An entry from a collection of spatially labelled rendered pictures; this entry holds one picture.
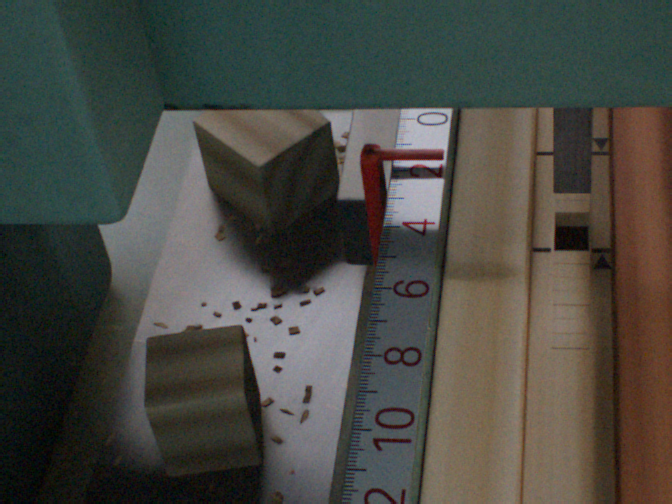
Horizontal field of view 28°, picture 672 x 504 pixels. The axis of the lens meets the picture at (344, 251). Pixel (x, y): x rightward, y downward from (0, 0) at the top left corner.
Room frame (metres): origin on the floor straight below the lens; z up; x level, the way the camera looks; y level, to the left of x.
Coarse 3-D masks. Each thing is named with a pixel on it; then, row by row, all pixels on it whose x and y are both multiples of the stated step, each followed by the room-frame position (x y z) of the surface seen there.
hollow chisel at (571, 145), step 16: (560, 112) 0.24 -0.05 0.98; (576, 112) 0.23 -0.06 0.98; (560, 128) 0.24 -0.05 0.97; (576, 128) 0.23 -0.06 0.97; (560, 144) 0.24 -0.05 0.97; (576, 144) 0.23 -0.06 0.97; (560, 160) 0.24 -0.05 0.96; (576, 160) 0.23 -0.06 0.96; (560, 176) 0.24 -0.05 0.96; (576, 176) 0.23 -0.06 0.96; (560, 192) 0.24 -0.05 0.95; (576, 192) 0.23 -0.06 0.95
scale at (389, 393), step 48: (432, 144) 0.25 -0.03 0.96; (432, 192) 0.24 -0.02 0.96; (384, 240) 0.22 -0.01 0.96; (432, 240) 0.22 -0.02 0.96; (384, 288) 0.21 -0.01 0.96; (432, 288) 0.21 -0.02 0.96; (384, 336) 0.19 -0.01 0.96; (384, 384) 0.18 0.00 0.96; (384, 432) 0.17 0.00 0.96; (384, 480) 0.16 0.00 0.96
